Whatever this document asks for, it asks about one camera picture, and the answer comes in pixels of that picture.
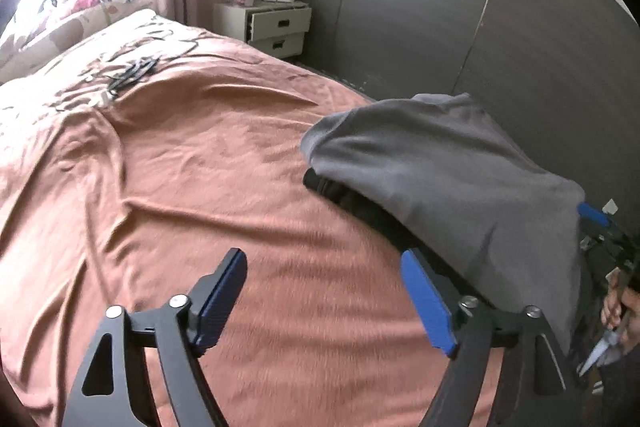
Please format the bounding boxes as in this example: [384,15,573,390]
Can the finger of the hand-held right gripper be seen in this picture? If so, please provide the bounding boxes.
[576,202,626,253]

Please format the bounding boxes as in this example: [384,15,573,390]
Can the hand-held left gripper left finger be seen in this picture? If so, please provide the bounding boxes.
[62,248,248,427]

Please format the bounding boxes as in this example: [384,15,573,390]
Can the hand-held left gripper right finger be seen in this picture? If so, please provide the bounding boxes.
[400,248,588,427]

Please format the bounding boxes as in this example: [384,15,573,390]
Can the grey t-shirt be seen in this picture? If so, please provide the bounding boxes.
[300,93,587,348]

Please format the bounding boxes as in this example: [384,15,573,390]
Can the person's right hand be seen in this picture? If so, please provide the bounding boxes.
[600,269,626,333]

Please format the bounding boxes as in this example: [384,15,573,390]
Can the brown blanket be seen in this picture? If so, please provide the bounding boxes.
[0,9,506,427]

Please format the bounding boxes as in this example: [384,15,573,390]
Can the white nightstand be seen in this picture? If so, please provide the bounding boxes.
[212,2,313,58]

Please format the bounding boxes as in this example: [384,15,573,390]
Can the bear print pillow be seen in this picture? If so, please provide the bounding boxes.
[0,0,153,82]

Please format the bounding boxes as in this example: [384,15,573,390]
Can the tangled black cables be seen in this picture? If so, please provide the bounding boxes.
[50,19,211,100]

